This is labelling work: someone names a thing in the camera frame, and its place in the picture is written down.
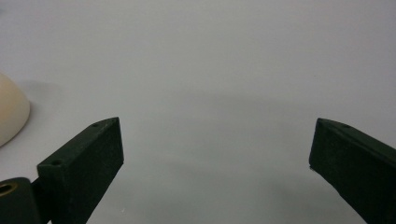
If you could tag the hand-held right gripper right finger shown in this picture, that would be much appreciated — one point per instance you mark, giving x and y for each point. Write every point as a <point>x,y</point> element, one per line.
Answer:
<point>355,165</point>

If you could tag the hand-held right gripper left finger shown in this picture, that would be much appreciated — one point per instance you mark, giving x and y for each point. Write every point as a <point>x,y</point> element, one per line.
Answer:
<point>79,169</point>

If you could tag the cream rounded object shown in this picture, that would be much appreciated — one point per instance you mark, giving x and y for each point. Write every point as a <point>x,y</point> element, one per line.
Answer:
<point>11,110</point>

